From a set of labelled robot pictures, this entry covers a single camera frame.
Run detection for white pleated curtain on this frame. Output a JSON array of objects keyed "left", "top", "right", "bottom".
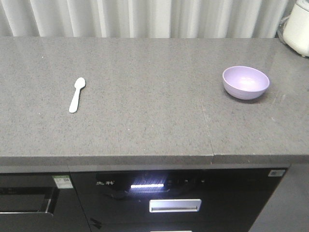
[{"left": 0, "top": 0, "right": 294, "bottom": 38}]

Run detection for white rice cooker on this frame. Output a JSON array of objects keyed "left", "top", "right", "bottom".
[{"left": 277, "top": 0, "right": 309, "bottom": 57}]

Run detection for pale green plastic spoon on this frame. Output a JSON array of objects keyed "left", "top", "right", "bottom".
[{"left": 69, "top": 77, "right": 85, "bottom": 113}]

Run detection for black built-in sterilizer cabinet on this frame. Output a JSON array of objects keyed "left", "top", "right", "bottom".
[{"left": 71, "top": 167, "right": 287, "bottom": 232}]

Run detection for purple plastic bowl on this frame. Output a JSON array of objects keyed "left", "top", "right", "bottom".
[{"left": 222, "top": 66, "right": 270, "bottom": 100}]

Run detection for upper silver drawer handle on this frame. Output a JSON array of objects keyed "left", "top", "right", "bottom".
[{"left": 149, "top": 199, "right": 202, "bottom": 213}]

